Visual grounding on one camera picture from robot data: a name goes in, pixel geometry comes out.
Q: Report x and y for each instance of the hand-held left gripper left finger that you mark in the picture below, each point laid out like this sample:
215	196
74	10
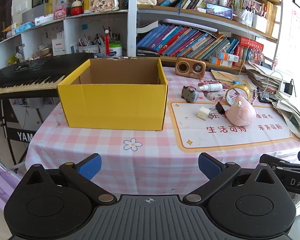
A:
91	166

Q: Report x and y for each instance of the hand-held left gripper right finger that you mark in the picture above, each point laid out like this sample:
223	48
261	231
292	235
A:
208	166

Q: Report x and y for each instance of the white charger plug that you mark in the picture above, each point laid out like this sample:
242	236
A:
203	112

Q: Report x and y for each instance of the pink plush pig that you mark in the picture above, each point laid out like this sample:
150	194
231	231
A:
240	113

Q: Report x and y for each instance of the black binder clip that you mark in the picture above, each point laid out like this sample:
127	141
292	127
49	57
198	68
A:
219	108

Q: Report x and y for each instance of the yellow cardboard box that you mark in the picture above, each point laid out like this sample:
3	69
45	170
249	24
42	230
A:
115	105

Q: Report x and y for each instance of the red and white tube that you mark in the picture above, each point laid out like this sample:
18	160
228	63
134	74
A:
213	96

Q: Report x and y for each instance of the yellow tape roll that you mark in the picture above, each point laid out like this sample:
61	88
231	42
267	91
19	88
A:
246	92

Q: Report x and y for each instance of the grey toy car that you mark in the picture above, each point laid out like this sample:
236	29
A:
190	93

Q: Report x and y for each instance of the white spray bottle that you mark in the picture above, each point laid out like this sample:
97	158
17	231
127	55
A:
212	87

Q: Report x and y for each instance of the blue clip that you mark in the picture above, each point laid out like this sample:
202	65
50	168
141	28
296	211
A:
236	82

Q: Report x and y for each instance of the pink checkered desktop tablecloth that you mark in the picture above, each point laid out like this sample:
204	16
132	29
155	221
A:
140	160

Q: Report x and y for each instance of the white desk mat orange border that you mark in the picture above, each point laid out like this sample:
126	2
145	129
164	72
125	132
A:
215	140

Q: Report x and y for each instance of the pile of papers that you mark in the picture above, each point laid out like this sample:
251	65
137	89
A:
290	110

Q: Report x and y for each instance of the black power adapter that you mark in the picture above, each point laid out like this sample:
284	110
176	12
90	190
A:
288	88

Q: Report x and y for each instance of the black keyboard stand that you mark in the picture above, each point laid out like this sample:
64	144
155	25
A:
22	136

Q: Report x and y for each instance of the pink and purple backpack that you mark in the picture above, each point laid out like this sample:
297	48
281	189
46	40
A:
2	180

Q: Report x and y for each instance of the brown envelopes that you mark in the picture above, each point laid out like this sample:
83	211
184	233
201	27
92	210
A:
225	76

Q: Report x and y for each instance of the wooden retro radio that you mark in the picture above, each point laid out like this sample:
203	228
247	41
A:
190	67

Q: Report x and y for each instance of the orange and white carton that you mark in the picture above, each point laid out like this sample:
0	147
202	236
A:
228	56
220	62

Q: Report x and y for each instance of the black electronic keyboard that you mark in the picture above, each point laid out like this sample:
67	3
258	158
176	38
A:
40	65

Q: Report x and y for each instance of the red box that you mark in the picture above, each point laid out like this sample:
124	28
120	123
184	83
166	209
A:
251	46

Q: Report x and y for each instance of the white cup of pens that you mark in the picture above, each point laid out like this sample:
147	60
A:
88	48

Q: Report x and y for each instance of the white jar green lid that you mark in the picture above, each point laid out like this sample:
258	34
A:
115	51

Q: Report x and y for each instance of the gold bowl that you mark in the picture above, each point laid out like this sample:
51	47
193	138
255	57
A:
45	52

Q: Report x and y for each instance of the red tassel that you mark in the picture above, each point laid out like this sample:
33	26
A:
107	43

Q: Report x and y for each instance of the white paper bag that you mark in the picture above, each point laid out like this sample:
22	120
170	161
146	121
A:
58	46

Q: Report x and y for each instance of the black stapler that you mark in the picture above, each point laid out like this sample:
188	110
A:
147	51

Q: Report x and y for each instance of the row of blue leaning books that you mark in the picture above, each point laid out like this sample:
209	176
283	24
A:
180	40

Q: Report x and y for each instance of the white pen container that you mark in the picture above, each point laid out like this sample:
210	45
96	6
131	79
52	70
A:
259	24
243	18

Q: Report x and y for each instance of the white shelf unit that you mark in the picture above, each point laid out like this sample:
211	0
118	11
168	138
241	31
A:
70	30

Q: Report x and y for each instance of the row of orange books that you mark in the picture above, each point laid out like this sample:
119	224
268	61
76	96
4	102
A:
271	17

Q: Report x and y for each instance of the blue tissue pack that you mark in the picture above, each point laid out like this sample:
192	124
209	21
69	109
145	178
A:
25	27

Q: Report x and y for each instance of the white flat box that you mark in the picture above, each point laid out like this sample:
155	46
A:
43	20

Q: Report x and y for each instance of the wooden bookshelf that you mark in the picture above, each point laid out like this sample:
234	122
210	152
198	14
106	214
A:
132	17

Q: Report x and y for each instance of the blue picture box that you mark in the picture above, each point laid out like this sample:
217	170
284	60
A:
219	11

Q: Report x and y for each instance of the pink gift box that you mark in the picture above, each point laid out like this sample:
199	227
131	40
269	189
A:
60	13

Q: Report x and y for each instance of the red round doll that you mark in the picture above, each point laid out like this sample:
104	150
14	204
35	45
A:
76	8

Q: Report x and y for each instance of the yellow and white mug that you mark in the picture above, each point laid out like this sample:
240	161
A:
87	5

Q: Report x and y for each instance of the silver box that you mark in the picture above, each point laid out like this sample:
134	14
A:
33	13

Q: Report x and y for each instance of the white plastic bottle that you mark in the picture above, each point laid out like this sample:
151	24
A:
223	0

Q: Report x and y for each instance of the white wall switch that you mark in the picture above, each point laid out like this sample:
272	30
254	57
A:
21	6

